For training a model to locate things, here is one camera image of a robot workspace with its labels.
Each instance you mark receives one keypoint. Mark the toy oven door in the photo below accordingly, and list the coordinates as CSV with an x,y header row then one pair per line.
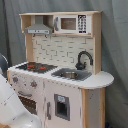
x,y
28,102

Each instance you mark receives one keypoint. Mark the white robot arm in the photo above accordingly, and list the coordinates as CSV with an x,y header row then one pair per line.
x,y
12,111

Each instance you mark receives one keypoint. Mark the wooden toy kitchen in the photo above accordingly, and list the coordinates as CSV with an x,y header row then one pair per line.
x,y
87,97

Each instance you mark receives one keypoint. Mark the grey toy sink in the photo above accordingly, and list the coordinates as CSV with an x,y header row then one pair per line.
x,y
72,74

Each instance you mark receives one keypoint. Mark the black toy faucet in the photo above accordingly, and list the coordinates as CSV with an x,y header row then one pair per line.
x,y
83,57

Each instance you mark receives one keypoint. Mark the black stovetop red burners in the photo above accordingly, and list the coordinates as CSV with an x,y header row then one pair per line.
x,y
36,67

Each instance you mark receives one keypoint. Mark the right stove knob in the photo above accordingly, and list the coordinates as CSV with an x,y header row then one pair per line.
x,y
33,84

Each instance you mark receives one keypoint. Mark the stove knob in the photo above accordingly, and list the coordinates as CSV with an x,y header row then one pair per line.
x,y
15,79
33,84

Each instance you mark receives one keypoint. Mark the white toy microwave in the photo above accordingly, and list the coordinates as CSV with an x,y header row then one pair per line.
x,y
74,24

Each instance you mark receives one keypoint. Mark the grey ice dispenser panel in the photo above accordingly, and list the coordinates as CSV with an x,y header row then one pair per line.
x,y
62,106

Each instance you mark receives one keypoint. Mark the grey range hood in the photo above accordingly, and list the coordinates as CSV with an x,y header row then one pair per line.
x,y
39,27

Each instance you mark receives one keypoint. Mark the left stove knob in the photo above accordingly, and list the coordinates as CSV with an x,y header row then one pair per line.
x,y
15,79

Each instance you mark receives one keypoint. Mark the grey cabinet door handle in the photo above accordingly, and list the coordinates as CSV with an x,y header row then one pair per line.
x,y
48,111

